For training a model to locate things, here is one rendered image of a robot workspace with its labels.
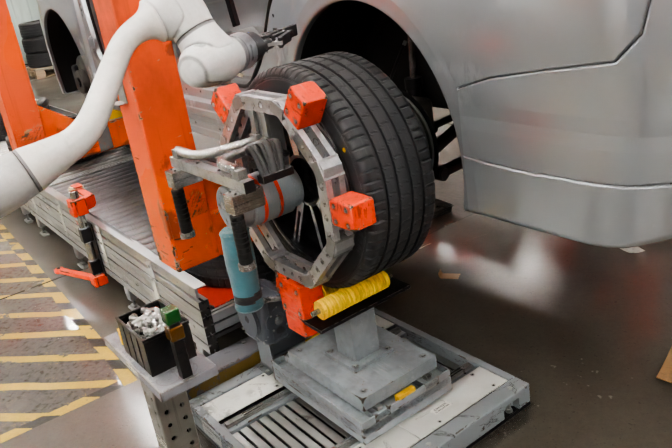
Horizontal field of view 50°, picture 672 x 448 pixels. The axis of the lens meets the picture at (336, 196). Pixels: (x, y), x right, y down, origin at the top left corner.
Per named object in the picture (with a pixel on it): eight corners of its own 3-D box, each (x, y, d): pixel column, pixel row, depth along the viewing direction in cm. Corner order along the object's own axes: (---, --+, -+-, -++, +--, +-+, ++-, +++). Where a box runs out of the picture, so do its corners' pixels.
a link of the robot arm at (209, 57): (257, 62, 168) (225, 14, 167) (217, 79, 156) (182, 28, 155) (229, 85, 174) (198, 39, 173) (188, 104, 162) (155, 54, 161)
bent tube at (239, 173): (304, 158, 183) (297, 118, 180) (238, 182, 173) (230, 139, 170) (268, 148, 197) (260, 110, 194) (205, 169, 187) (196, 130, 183)
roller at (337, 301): (398, 286, 218) (395, 269, 216) (319, 326, 202) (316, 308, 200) (385, 280, 222) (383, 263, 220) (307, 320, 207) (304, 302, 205)
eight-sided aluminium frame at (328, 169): (364, 298, 194) (334, 100, 175) (345, 308, 190) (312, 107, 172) (259, 248, 236) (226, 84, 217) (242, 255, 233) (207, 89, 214)
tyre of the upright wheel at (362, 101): (369, 7, 193) (274, 102, 249) (296, 25, 181) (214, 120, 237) (474, 233, 189) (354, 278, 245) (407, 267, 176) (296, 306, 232)
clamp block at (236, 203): (267, 204, 178) (263, 184, 177) (235, 217, 174) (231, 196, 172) (256, 200, 182) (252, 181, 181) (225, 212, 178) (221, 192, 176)
